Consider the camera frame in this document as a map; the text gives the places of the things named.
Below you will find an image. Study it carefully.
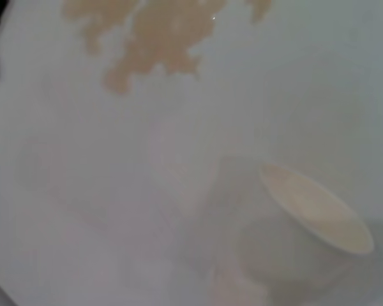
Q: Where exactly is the cream paper cup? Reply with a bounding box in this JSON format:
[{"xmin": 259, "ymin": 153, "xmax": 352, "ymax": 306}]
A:
[{"xmin": 239, "ymin": 163, "xmax": 375, "ymax": 306}]

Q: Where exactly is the brown water stain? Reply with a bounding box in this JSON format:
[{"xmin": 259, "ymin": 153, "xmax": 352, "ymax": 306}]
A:
[{"xmin": 62, "ymin": 0, "xmax": 272, "ymax": 96}]

